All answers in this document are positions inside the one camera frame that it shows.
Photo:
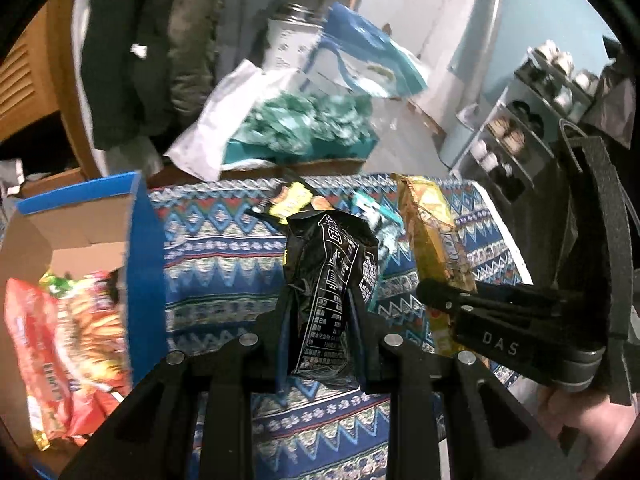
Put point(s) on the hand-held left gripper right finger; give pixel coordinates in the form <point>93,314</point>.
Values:
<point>359,345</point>

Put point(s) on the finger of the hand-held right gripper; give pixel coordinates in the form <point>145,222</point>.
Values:
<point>445,297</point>

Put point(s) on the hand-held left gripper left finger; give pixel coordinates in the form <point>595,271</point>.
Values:
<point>286,340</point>

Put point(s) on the yellow snack pack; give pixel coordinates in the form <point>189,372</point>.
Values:
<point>432,240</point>

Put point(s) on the blue cardboard box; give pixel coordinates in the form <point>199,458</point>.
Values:
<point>145,260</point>

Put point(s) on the green cracker snack bag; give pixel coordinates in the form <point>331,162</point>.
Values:
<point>92,330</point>

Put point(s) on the person's right hand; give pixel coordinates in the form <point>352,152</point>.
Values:
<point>595,425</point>

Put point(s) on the patterned blue tablecloth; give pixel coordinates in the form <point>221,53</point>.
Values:
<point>220,270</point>

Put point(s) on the small teal packet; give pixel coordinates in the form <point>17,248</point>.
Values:
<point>375,215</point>

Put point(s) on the black and yellow snack bag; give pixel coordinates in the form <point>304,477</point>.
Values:
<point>295,200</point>

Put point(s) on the grey shoe rack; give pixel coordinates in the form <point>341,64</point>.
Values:
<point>515,130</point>

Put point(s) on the teal box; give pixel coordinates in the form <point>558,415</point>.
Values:
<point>300,152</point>

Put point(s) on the group of shoes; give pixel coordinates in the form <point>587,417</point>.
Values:
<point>525,120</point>

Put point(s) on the white plastic bag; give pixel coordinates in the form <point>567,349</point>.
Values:
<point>220,120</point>

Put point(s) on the teal shopping bag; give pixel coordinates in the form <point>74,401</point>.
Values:
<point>370,55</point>

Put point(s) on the white metal bucket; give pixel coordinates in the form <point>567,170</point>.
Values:
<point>295,40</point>

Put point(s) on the dark hanging jackets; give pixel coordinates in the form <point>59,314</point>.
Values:
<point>145,45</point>

